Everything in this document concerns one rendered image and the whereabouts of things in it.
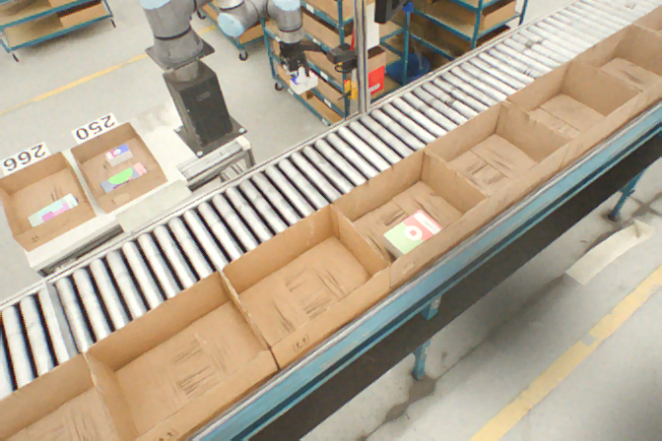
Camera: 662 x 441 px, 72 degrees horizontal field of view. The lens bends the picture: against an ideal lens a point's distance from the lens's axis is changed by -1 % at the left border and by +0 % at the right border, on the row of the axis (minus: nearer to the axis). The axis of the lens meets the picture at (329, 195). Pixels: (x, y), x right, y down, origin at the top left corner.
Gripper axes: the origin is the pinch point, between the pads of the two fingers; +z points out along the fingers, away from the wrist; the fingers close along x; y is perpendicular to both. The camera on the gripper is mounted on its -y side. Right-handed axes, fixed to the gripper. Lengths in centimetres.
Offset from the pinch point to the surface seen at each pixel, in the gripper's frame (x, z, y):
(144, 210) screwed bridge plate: -7, 30, 79
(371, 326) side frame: 95, 14, 40
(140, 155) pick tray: -39, 29, 68
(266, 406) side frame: 95, 13, 76
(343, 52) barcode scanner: -0.6, -3.3, -20.8
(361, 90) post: 3.2, 16.6, -26.4
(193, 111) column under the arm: -24.1, 9.1, 41.5
